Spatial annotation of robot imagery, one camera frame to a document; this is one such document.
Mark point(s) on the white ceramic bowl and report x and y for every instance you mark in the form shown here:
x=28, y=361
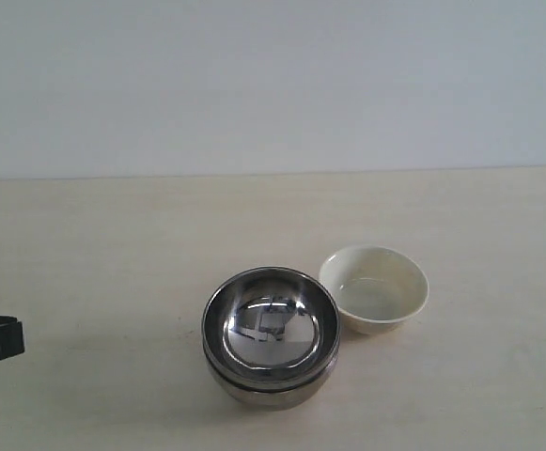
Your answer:
x=376, y=289

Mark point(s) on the dimpled steel bowl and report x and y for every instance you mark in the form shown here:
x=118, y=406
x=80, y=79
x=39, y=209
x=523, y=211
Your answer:
x=270, y=328

